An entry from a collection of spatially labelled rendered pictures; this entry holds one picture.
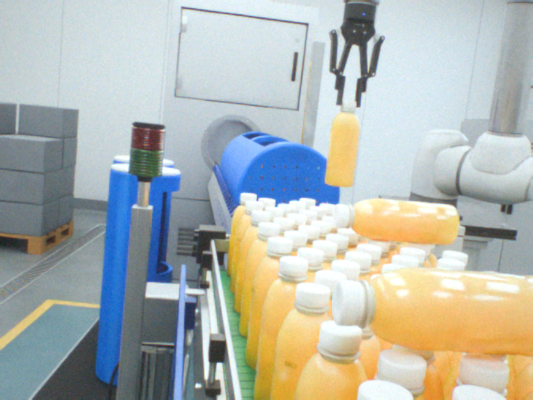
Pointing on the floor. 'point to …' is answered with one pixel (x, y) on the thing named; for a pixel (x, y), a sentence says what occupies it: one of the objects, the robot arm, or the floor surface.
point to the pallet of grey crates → (37, 174)
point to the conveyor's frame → (204, 328)
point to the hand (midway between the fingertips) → (350, 92)
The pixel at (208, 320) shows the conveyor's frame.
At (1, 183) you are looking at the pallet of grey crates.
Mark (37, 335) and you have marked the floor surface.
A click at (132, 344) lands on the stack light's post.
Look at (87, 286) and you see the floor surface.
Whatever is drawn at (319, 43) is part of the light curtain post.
